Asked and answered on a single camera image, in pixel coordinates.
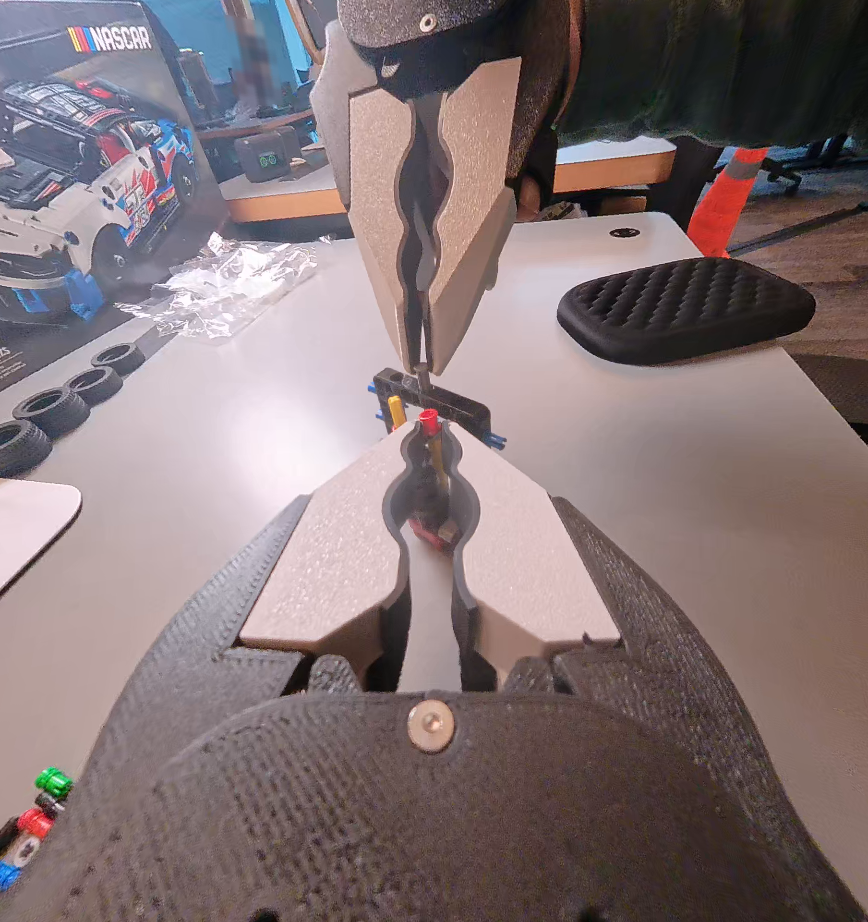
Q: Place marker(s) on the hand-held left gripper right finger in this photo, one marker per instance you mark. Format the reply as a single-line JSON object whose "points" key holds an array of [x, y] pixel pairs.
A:
{"points": [[535, 569]]}

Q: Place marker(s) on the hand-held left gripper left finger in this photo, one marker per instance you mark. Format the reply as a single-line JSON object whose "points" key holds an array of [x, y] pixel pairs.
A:
{"points": [[326, 569]]}

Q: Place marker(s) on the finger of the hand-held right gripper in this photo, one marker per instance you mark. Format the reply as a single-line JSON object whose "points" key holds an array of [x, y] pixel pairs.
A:
{"points": [[481, 180], [376, 187]]}

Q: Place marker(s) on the red lego bush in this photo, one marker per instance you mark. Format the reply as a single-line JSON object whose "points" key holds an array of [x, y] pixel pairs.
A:
{"points": [[427, 419]]}

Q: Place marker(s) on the black lego frame assembly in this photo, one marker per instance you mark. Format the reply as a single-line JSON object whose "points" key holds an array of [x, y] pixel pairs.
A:
{"points": [[448, 407]]}

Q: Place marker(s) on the pile of small lego pieces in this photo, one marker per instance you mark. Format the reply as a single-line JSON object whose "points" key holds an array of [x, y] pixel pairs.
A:
{"points": [[23, 835]]}

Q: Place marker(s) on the person's right forearm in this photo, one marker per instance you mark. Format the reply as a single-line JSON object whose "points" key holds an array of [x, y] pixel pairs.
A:
{"points": [[729, 65]]}

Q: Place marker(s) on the lego set box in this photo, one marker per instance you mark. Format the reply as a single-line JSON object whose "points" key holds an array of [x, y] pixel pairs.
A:
{"points": [[81, 180]]}

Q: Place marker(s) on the person's right hand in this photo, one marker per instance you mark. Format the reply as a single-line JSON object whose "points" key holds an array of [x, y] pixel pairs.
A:
{"points": [[531, 198]]}

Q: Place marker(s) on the dark device with green lights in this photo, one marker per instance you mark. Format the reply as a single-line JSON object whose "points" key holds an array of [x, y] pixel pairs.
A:
{"points": [[265, 155]]}

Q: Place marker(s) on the grey top wooden table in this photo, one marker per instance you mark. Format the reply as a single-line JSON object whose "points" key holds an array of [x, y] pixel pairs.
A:
{"points": [[607, 162]]}

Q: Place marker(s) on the clear plastic bag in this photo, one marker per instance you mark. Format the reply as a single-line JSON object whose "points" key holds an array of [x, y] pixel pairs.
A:
{"points": [[218, 288]]}

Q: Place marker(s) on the black fabric cushion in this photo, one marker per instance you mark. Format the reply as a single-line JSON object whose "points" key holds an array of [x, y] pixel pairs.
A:
{"points": [[686, 310]]}

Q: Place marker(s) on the orange traffic cone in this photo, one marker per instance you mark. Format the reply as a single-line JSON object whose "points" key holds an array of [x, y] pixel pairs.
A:
{"points": [[726, 202]]}

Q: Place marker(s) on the white book stand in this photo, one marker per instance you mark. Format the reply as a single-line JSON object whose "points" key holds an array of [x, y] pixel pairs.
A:
{"points": [[9, 540]]}

